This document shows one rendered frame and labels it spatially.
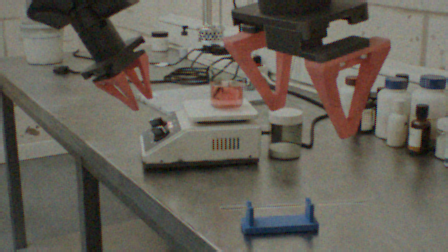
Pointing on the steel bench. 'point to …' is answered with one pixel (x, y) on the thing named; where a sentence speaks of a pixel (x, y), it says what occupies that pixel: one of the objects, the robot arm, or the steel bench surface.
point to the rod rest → (279, 222)
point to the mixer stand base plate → (167, 101)
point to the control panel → (165, 129)
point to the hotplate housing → (207, 144)
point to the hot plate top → (196, 110)
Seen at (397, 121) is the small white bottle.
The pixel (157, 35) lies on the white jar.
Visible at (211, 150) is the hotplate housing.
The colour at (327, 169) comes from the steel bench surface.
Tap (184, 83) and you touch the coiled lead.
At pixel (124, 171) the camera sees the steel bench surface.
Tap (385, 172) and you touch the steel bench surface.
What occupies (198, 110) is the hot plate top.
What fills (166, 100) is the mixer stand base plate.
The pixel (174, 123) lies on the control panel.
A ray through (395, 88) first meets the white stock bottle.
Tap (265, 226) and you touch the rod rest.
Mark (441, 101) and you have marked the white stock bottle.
